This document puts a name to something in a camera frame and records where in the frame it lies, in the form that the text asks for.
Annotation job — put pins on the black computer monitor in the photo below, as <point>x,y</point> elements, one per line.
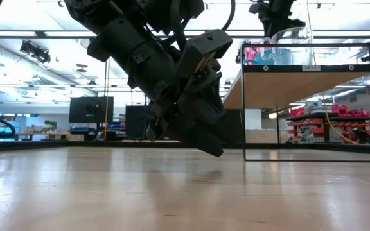
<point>90,109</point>

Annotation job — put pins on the dark standing panel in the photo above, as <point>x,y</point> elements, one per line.
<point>137,122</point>

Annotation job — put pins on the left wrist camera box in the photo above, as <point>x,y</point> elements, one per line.
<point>204,45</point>

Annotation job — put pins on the wooden shelf with black frame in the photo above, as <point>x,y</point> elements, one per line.
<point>284,86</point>

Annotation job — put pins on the black ceiling rail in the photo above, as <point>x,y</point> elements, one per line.
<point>43,36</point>

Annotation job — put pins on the small green potted plant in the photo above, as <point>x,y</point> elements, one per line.
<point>50,125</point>

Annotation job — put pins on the rack with red bins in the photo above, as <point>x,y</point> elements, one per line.
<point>316,122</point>

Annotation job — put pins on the black ceiling track spotlights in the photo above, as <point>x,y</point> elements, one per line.
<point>35,51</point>

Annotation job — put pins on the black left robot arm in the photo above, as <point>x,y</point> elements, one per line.
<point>124,38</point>

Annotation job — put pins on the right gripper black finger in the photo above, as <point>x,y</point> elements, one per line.
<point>273,30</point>

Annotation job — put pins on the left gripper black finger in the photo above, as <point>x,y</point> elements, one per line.
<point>155,128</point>
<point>201,141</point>

